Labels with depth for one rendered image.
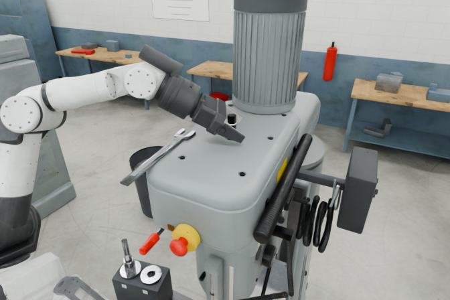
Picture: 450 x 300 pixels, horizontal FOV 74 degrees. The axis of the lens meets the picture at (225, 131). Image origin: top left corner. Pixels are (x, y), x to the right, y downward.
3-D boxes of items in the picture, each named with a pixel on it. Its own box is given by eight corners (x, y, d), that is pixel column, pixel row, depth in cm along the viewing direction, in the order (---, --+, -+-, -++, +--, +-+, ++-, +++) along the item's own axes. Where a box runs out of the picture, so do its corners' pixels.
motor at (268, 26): (285, 120, 83) (298, -6, 68) (221, 108, 91) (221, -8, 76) (301, 96, 99) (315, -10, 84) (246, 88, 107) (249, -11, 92)
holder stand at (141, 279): (162, 319, 131) (157, 290, 122) (118, 305, 136) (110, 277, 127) (173, 293, 141) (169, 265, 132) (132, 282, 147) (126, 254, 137)
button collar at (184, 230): (196, 256, 62) (195, 235, 59) (173, 246, 64) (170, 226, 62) (201, 248, 64) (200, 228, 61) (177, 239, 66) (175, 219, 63)
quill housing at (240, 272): (248, 321, 91) (252, 249, 76) (190, 294, 99) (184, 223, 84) (267, 272, 106) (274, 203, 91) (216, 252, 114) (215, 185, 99)
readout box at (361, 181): (365, 237, 94) (382, 183, 84) (335, 228, 97) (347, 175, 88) (367, 199, 110) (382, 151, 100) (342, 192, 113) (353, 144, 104)
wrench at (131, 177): (132, 188, 57) (131, 185, 56) (116, 183, 58) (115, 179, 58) (195, 133, 76) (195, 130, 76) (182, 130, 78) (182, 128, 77)
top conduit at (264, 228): (268, 247, 59) (269, 234, 57) (248, 240, 60) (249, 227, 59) (311, 143, 95) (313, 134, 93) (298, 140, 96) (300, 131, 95)
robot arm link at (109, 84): (161, 92, 66) (100, 104, 65) (165, 84, 74) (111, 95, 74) (153, 63, 63) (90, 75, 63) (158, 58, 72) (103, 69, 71)
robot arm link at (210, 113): (211, 122, 80) (171, 102, 77) (229, 94, 76) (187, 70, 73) (209, 146, 69) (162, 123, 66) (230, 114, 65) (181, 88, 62)
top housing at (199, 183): (245, 266, 60) (248, 205, 52) (141, 225, 70) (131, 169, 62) (298, 154, 97) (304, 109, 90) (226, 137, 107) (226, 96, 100)
